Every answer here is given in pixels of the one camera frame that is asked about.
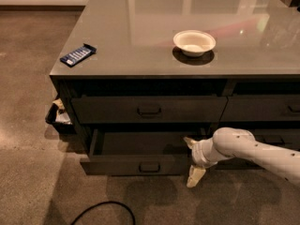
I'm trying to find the dark grey drawer cabinet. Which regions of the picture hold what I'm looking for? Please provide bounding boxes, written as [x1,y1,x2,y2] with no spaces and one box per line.
[49,0,300,174]

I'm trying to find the black bin with trash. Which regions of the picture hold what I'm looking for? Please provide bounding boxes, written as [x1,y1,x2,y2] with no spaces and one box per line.
[45,97,75,134]

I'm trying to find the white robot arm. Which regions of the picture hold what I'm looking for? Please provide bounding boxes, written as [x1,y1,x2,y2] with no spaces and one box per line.
[184,127,300,188]

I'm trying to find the black floor cable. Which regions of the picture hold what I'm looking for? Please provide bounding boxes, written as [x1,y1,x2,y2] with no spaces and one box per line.
[69,200,137,225]

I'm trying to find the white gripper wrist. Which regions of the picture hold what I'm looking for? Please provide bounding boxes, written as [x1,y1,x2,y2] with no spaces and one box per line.
[184,137,231,188]

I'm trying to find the white paper bowl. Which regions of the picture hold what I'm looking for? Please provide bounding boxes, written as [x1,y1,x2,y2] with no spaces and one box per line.
[173,30,217,57]

